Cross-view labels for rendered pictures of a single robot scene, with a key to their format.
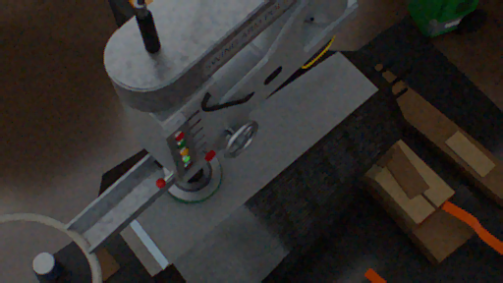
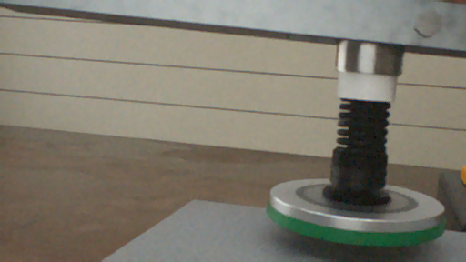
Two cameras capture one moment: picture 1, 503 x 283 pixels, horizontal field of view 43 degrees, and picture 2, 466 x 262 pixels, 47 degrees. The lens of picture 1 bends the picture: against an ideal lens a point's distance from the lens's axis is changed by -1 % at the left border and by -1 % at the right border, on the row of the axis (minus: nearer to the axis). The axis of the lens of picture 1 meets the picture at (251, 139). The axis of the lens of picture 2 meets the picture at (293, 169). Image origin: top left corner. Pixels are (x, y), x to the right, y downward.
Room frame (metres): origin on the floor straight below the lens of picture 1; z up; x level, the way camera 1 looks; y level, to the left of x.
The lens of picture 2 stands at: (0.38, -0.15, 1.00)
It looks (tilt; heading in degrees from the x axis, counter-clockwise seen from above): 10 degrees down; 42
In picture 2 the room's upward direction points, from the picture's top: 4 degrees clockwise
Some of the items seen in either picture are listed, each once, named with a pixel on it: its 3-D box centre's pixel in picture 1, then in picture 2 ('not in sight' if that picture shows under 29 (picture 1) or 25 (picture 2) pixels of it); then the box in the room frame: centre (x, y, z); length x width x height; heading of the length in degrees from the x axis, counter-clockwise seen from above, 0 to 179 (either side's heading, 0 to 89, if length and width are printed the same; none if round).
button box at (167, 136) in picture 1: (180, 147); not in sight; (0.78, 0.20, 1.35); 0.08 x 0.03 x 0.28; 131
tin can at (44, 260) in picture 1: (47, 266); not in sight; (0.82, 1.00, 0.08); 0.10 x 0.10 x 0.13
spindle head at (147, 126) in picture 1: (194, 99); not in sight; (0.96, 0.16, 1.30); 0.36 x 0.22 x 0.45; 131
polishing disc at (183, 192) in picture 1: (192, 173); (355, 201); (0.91, 0.22, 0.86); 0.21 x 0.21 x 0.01
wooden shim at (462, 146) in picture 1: (470, 153); not in sight; (1.21, -1.07, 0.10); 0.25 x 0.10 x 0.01; 36
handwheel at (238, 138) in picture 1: (233, 133); not in sight; (0.90, 0.05, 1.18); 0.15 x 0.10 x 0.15; 131
